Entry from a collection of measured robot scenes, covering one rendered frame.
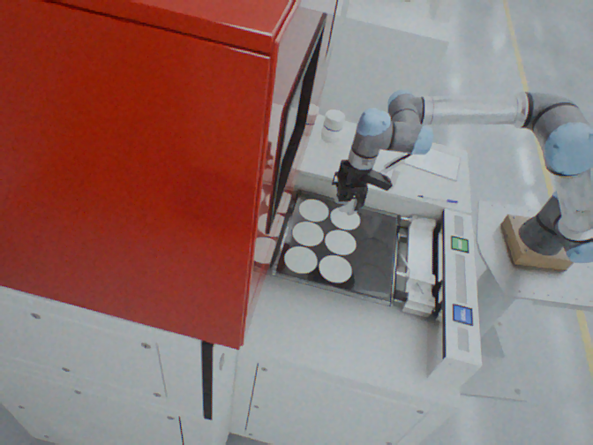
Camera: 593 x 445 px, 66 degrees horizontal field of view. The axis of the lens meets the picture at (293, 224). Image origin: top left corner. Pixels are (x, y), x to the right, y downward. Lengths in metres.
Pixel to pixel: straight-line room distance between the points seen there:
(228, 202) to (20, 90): 0.25
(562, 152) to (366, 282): 0.61
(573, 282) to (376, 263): 0.74
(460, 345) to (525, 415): 1.24
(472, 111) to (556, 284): 0.75
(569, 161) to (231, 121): 0.99
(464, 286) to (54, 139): 1.15
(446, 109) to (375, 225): 0.46
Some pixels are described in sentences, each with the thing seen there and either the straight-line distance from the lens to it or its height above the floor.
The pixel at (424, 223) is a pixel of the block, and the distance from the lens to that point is 1.61.
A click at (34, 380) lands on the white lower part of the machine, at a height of 0.75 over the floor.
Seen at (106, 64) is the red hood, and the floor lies 1.75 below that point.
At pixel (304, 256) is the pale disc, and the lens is 1.40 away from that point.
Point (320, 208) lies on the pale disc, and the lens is 1.55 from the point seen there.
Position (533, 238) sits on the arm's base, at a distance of 1.77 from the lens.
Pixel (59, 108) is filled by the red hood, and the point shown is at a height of 1.68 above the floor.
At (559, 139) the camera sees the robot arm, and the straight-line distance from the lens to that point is 1.28.
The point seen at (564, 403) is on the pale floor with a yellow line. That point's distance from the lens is 2.67.
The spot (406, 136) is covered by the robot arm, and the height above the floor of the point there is 1.34.
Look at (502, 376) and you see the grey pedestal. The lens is 2.54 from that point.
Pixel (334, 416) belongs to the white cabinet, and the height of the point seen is 0.54.
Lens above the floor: 2.00
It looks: 48 degrees down
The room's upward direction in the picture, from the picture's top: 12 degrees clockwise
